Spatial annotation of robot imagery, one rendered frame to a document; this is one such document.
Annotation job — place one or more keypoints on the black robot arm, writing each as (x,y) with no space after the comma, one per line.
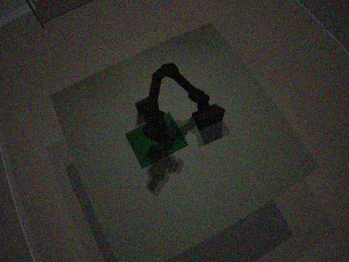
(151,107)

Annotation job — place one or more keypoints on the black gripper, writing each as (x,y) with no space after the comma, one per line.
(171,134)

